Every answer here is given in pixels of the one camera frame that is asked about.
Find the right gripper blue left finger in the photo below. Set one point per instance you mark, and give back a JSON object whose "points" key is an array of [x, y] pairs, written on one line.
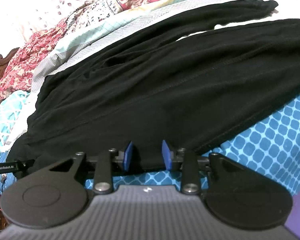
{"points": [[127, 155]]}

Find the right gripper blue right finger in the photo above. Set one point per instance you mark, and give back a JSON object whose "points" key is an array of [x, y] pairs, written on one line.
{"points": [[167, 154]]}

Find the black pants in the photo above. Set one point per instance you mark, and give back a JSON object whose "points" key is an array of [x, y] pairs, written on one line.
{"points": [[196, 79]]}

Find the light teal quilt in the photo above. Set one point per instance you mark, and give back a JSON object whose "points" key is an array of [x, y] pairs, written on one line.
{"points": [[78, 46]]}

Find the red floral quilt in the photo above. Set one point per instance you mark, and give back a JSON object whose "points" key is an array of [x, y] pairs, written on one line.
{"points": [[19, 72]]}

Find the teal patterned bedsheet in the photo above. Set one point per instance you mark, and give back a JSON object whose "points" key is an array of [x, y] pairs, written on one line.
{"points": [[270, 147]]}

